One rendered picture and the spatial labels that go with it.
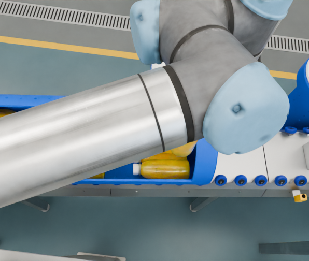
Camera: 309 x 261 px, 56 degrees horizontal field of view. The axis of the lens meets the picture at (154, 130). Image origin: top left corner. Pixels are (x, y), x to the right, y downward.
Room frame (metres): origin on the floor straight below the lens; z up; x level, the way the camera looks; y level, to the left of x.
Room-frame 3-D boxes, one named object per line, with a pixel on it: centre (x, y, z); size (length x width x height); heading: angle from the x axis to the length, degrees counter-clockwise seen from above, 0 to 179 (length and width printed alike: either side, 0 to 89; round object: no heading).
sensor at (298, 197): (0.29, -0.58, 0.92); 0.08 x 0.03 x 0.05; 8
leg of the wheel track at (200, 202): (0.32, -0.34, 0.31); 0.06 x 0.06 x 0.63; 8
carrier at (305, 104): (0.75, -0.71, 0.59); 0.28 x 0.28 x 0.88
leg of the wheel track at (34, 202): (0.18, 0.64, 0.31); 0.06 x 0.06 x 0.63; 8
